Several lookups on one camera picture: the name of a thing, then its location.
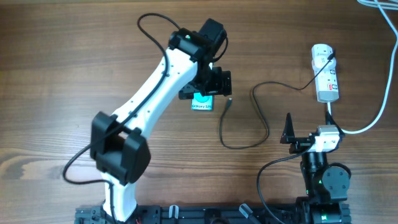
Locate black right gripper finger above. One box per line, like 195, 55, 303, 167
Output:
325, 111, 345, 136
280, 113, 295, 144

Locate white power strip cord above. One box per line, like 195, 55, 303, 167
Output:
326, 0, 398, 135

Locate blue screen smartphone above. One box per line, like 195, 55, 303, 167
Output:
191, 93, 213, 111

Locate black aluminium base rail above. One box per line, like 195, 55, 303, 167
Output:
73, 203, 352, 224

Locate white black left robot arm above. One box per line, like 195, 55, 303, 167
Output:
90, 19, 232, 223

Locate white cables at corner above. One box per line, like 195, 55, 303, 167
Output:
356, 0, 398, 11

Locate white power strip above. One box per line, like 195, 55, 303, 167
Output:
312, 44, 340, 103

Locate black charger cable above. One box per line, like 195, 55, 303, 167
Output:
218, 49, 336, 150

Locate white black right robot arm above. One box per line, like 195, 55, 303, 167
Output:
280, 113, 352, 224

